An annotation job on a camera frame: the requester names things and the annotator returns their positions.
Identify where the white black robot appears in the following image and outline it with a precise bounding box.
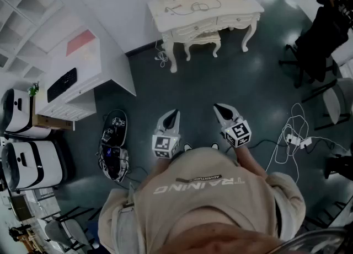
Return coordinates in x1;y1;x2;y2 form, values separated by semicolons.
1;88;52;139
1;140;68;192

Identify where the white upholstered stool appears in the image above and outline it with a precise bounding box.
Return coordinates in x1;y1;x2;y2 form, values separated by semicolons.
184;30;222;62

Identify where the person's beige t-shirt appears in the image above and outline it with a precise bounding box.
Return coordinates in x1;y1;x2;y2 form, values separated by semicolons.
98;147;306;254

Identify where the white cable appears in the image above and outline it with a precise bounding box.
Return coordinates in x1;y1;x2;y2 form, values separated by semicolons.
170;0;231;17
153;40;169;68

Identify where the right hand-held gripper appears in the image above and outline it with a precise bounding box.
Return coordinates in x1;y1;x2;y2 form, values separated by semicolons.
213;103;252;148

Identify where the black keyboard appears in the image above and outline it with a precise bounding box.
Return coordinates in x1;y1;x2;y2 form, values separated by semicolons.
46;67;78;104

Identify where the white power adapter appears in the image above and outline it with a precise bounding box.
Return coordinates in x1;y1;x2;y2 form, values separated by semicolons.
299;136;317;149

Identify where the cardboard box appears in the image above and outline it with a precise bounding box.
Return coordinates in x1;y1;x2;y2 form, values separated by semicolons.
32;96;74;131

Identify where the black office chair with jacket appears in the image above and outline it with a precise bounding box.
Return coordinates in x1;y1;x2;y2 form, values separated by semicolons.
277;0;353;89

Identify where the bag with cables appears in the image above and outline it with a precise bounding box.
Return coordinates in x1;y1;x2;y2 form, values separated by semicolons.
95;144;130;183

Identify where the white desk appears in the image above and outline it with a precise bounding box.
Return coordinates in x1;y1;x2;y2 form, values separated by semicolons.
35;29;137;132

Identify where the grey chair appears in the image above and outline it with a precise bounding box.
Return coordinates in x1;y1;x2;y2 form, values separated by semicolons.
43;206;96;251
301;77;353;132

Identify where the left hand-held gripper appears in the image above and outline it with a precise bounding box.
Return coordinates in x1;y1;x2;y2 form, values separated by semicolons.
152;109;181;159

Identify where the bundle of white floor cables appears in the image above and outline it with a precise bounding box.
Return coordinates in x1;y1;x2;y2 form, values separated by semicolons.
265;102;350;185

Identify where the white dressing table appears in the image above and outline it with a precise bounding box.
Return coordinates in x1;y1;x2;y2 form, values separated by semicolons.
147;0;265;74

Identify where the white shelf unit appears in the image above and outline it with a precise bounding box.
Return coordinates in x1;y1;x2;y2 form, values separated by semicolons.
0;0;66;80

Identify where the person's right forearm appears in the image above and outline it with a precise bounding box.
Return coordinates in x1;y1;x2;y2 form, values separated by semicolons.
236;144;269;180

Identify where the person's left forearm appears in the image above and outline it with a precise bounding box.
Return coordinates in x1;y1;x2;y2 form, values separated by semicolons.
148;155;173;183

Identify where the pink sheet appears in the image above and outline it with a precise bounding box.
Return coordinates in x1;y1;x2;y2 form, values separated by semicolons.
65;30;97;57

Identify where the small green plant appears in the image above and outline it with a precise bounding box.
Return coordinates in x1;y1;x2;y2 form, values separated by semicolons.
27;81;40;98

